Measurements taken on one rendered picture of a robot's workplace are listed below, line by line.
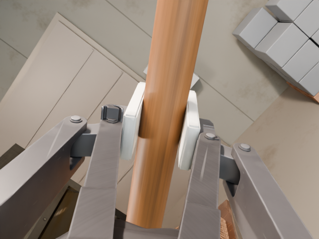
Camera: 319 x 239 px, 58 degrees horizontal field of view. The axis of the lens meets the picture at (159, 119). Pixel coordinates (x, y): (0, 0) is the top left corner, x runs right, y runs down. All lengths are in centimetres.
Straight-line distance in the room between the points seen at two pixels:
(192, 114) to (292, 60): 299
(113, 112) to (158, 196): 9
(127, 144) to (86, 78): 371
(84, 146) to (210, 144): 7
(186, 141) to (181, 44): 6
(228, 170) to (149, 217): 9
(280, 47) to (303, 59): 26
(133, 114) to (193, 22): 6
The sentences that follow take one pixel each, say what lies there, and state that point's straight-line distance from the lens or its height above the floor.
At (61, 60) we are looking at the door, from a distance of 393.
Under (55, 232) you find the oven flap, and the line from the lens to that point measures 195.
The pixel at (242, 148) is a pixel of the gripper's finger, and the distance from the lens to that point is 16.
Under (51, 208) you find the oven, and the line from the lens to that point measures 202.
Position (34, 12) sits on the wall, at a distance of 404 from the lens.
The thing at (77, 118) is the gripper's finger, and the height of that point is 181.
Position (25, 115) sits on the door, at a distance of 431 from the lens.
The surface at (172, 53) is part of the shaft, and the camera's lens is 17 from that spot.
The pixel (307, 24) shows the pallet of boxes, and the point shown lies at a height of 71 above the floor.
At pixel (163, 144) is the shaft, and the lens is 19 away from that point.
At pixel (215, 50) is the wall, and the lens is 379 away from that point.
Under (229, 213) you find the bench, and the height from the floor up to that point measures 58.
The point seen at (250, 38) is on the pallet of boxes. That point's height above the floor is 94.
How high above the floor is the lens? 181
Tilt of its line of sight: 11 degrees down
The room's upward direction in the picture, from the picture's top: 53 degrees counter-clockwise
